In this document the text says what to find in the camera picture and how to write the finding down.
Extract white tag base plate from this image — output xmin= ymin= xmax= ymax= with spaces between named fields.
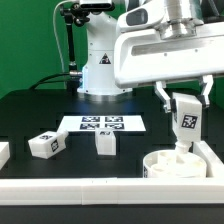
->
xmin=59 ymin=115 xmax=145 ymax=132

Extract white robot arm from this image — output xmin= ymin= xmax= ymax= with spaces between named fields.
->
xmin=80 ymin=0 xmax=224 ymax=111

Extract grey cable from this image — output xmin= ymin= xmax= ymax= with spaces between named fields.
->
xmin=52 ymin=0 xmax=79 ymax=74

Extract white right fence bar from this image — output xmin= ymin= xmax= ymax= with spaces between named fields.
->
xmin=193 ymin=141 xmax=224 ymax=179

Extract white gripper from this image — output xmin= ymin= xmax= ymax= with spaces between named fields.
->
xmin=114 ymin=6 xmax=224 ymax=113

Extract black cables on table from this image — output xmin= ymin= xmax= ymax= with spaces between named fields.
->
xmin=29 ymin=72 xmax=83 ymax=90

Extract white fence bar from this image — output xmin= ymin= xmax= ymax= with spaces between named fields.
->
xmin=0 ymin=142 xmax=10 ymax=170
xmin=0 ymin=178 xmax=224 ymax=205
xmin=193 ymin=141 xmax=224 ymax=179

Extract white left fence bar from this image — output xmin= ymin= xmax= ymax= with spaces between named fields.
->
xmin=0 ymin=142 xmax=10 ymax=170

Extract white front fence bar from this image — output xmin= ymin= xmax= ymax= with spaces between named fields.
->
xmin=0 ymin=178 xmax=224 ymax=205

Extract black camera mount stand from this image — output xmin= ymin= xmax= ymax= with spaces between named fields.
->
xmin=60 ymin=3 xmax=90 ymax=92

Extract white round stool seat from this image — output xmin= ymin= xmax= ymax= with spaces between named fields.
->
xmin=143 ymin=149 xmax=207 ymax=178

